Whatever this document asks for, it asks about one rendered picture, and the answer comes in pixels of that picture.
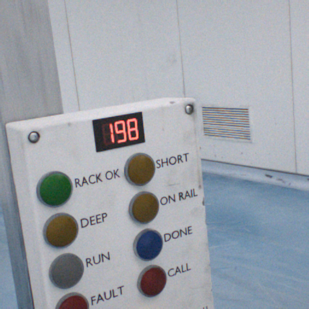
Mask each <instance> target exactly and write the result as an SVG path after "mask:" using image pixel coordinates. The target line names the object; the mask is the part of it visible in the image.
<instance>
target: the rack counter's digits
mask: <svg viewBox="0 0 309 309"><path fill-rule="evenodd" d="M100 126H101V136H102V142H103V147H105V146H109V145H115V144H121V143H122V142H128V141H134V140H138V139H140V138H139V127H138V117H136V118H129V119H122V120H118V121H111V122H106V123H100Z"/></svg>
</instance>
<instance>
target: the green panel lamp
mask: <svg viewBox="0 0 309 309"><path fill-rule="evenodd" d="M39 194H40V196H41V198H42V200H43V201H44V202H45V203H46V204H47V205H51V206H57V205H61V204H62V203H64V202H65V201H66V200H67V199H68V198H69V196H70V194H71V183H70V181H69V179H68V178H67V177H66V176H64V175H62V174H51V175H49V176H47V177H46V178H44V180H43V182H42V184H41V186H40V188H39Z"/></svg>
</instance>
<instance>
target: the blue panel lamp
mask: <svg viewBox="0 0 309 309"><path fill-rule="evenodd" d="M161 247H162V241H161V237H160V236H159V234H158V233H157V232H154V231H149V232H146V233H144V234H142V235H141V236H140V237H139V239H138V242H137V246H136V250H137V253H138V255H139V256H140V258H142V259H144V260H150V259H152V258H155V257H156V256H157V255H158V254H159V252H160V251H161Z"/></svg>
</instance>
